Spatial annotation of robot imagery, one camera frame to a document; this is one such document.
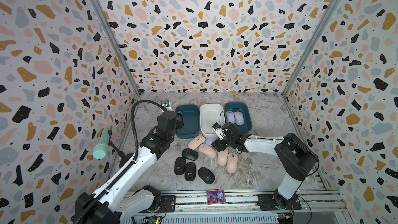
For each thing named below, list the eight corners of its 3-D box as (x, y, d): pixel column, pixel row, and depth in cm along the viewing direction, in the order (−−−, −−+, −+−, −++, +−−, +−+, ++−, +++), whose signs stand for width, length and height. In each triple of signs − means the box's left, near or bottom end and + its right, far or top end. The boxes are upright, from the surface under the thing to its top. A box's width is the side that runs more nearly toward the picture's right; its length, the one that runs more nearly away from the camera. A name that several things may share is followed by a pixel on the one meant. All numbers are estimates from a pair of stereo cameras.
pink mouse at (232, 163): (225, 172, 86) (225, 170, 83) (227, 154, 92) (228, 152, 90) (235, 174, 85) (236, 172, 83) (237, 156, 92) (238, 154, 89)
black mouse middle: (184, 181, 82) (184, 179, 80) (186, 163, 88) (185, 161, 86) (195, 181, 82) (195, 179, 80) (196, 163, 88) (196, 162, 86)
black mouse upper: (180, 156, 90) (180, 155, 88) (185, 148, 94) (184, 146, 92) (195, 162, 88) (195, 161, 86) (199, 153, 92) (199, 152, 90)
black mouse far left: (174, 174, 84) (173, 173, 82) (176, 158, 90) (175, 156, 88) (184, 175, 84) (184, 173, 82) (186, 159, 90) (185, 156, 88)
